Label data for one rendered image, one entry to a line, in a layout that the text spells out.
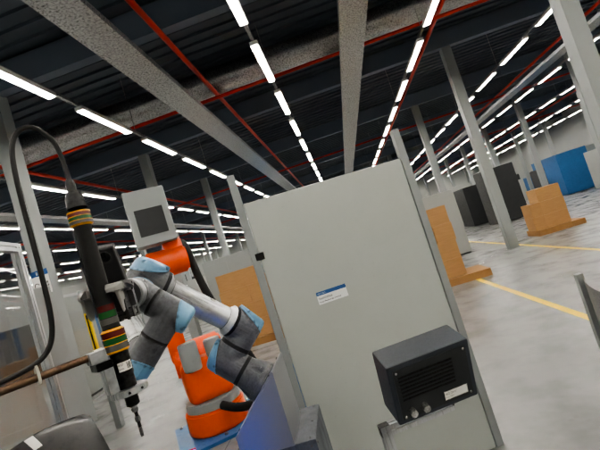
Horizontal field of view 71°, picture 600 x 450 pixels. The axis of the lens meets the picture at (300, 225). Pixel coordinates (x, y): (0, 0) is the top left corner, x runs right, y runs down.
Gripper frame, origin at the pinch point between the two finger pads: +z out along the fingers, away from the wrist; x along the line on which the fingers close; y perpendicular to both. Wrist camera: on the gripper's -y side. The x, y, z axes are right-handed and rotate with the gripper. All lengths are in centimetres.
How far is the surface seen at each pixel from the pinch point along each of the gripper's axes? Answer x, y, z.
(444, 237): -430, 71, -706
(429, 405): -67, 59, -35
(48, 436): 18.0, 24.3, -7.8
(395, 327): -110, 71, -182
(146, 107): 63, -381, -813
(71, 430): 14.6, 25.3, -9.8
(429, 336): -75, 41, -39
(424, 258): -145, 35, -182
